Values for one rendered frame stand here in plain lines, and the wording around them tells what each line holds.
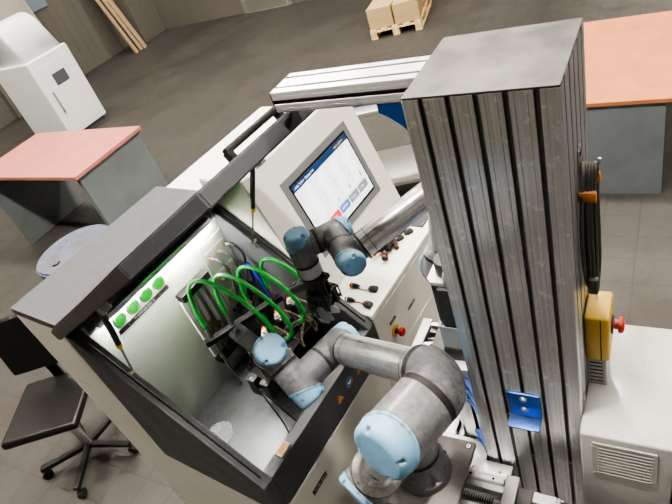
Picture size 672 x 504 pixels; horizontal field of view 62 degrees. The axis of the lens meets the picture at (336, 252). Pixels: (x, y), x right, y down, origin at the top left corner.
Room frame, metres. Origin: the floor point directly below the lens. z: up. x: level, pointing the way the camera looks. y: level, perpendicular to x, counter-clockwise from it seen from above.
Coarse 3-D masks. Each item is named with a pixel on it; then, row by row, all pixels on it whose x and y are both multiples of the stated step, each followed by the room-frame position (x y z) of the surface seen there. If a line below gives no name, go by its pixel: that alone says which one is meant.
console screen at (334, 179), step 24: (336, 144) 2.10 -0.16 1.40; (312, 168) 1.97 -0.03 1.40; (336, 168) 2.04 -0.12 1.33; (360, 168) 2.11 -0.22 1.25; (288, 192) 1.86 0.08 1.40; (312, 192) 1.91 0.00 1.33; (336, 192) 1.98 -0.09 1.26; (360, 192) 2.05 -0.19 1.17; (312, 216) 1.86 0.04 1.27; (336, 216) 1.92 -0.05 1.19
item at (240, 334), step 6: (240, 324) 1.16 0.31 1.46; (234, 330) 1.15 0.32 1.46; (240, 330) 1.14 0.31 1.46; (246, 330) 1.14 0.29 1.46; (234, 336) 1.14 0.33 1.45; (240, 336) 1.13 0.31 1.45; (246, 336) 1.12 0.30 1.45; (252, 336) 1.11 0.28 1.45; (240, 342) 1.11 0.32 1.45; (246, 342) 1.11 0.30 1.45; (252, 342) 1.10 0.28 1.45; (246, 348) 1.09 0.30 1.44; (252, 348) 1.08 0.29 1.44
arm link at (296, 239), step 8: (288, 232) 1.33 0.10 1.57; (296, 232) 1.32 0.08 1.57; (304, 232) 1.31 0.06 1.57; (288, 240) 1.30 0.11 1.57; (296, 240) 1.29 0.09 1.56; (304, 240) 1.29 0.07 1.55; (312, 240) 1.30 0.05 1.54; (288, 248) 1.30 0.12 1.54; (296, 248) 1.29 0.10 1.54; (304, 248) 1.29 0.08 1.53; (312, 248) 1.29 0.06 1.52; (296, 256) 1.29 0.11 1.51; (304, 256) 1.29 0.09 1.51; (312, 256) 1.29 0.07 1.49; (296, 264) 1.30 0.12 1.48; (304, 264) 1.29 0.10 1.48; (312, 264) 1.29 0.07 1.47
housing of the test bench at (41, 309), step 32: (160, 192) 2.05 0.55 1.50; (192, 192) 1.95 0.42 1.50; (128, 224) 1.89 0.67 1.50; (160, 224) 1.80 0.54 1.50; (96, 256) 1.75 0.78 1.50; (64, 288) 1.62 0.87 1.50; (32, 320) 1.54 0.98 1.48; (64, 352) 1.52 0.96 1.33; (96, 384) 1.49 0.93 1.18; (128, 416) 1.46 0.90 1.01
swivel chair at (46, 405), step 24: (0, 336) 2.55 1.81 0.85; (24, 336) 2.53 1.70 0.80; (24, 360) 2.52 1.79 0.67; (48, 360) 2.50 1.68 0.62; (48, 384) 2.49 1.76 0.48; (72, 384) 2.41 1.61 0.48; (24, 408) 2.37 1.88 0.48; (48, 408) 2.30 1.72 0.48; (72, 408) 2.23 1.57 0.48; (24, 432) 2.19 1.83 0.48; (48, 432) 2.13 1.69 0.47; (72, 432) 2.32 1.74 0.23; (96, 432) 2.39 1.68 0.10; (72, 456) 2.30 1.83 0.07
